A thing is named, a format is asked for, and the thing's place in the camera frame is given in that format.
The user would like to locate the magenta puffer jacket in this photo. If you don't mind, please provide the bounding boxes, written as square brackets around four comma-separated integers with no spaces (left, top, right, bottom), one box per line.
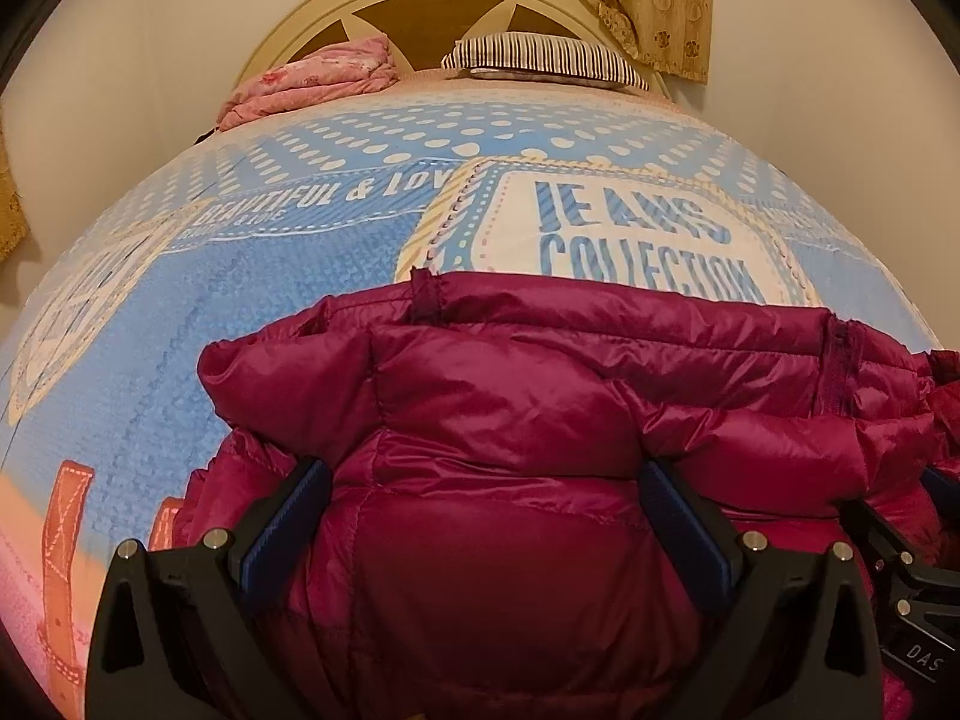
[172,270,958,718]

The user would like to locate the side beige gold curtain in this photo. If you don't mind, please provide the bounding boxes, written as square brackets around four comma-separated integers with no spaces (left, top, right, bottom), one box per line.
[0,132,29,263]

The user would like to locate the blue pink patterned bed blanket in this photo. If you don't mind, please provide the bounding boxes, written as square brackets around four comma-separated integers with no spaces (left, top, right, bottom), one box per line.
[2,73,937,718]

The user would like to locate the folded pink blanket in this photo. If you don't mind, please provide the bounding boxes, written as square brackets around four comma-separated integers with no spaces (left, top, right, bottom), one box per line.
[217,34,398,132]

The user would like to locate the grey striped pillow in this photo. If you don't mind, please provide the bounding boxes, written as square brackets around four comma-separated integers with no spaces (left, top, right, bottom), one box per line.
[441,31,649,91]

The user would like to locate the cream arched wooden headboard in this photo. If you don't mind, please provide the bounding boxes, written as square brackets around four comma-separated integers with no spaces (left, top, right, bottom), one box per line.
[238,0,672,104]

